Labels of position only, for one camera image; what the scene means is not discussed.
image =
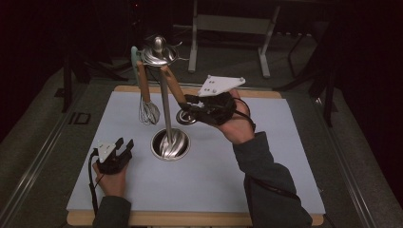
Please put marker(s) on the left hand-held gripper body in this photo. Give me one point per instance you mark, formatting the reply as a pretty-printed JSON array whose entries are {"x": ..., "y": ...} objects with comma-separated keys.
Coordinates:
[{"x": 111, "y": 161}]

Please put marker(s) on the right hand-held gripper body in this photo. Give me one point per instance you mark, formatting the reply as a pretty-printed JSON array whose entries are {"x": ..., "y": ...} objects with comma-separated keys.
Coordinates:
[{"x": 218, "y": 106}]

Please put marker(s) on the metal utensil rack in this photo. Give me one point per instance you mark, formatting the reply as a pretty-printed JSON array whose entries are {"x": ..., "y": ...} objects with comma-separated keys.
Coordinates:
[{"x": 172, "y": 148}]

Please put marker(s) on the person's left hand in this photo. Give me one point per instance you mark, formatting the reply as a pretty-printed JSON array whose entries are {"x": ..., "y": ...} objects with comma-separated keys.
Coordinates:
[{"x": 112, "y": 183}]

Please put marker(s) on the person's right hand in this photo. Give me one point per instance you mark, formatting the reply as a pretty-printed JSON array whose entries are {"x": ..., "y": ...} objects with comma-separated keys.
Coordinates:
[{"x": 237, "y": 126}]

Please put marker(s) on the white work mat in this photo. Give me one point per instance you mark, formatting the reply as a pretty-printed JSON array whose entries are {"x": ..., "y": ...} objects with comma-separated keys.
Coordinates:
[{"x": 190, "y": 183}]

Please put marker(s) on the black stand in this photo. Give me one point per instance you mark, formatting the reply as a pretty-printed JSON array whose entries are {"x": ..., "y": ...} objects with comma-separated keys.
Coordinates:
[
  {"x": 329, "y": 101},
  {"x": 66, "y": 85}
]

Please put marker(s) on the black rectangular floor bracket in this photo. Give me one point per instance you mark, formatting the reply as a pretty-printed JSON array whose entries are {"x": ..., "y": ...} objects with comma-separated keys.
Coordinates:
[{"x": 80, "y": 118}]

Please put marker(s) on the metal floor rail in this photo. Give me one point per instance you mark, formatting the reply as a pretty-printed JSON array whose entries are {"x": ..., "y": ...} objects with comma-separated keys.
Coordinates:
[
  {"x": 38, "y": 161},
  {"x": 348, "y": 171}
]

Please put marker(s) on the white metal frame stand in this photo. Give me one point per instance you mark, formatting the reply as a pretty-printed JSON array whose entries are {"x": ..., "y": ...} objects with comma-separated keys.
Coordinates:
[{"x": 231, "y": 24}]

